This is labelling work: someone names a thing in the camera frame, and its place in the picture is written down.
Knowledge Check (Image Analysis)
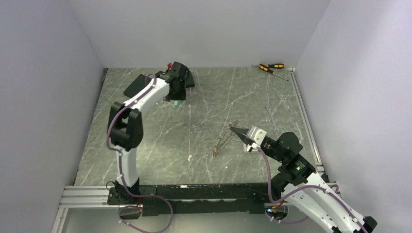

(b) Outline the large metal keyring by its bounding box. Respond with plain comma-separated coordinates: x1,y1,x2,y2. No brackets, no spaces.
212,120,240,157

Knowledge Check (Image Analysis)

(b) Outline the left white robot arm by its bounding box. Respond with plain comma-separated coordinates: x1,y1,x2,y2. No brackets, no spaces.
105,62,195,204

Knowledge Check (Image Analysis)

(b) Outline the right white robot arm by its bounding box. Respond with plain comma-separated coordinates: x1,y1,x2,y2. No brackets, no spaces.
230,126,378,233

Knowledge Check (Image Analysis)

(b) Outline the black box with label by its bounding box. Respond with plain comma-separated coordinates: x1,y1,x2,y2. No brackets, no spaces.
185,71,195,88

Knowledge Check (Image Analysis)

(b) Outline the silver wrench on right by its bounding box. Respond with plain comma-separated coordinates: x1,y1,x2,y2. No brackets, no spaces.
265,105,280,133

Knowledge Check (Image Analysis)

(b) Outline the black flat box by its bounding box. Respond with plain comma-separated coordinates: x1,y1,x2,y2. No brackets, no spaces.
123,74,152,99

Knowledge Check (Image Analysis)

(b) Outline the yellow black screwdriver front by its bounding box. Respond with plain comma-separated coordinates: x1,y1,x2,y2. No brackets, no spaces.
260,68,288,82

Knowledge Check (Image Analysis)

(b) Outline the yellow black screwdriver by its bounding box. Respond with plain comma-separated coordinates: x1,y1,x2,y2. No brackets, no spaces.
253,64,285,70
260,68,288,82

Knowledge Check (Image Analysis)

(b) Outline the yellow black screwdriver rear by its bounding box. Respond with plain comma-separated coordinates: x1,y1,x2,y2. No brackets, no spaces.
253,64,285,70

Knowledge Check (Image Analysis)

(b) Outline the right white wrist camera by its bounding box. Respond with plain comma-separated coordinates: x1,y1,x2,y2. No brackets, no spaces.
245,126,267,146

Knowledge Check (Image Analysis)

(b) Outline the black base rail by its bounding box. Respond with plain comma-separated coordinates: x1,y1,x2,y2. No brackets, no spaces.
107,183,274,216

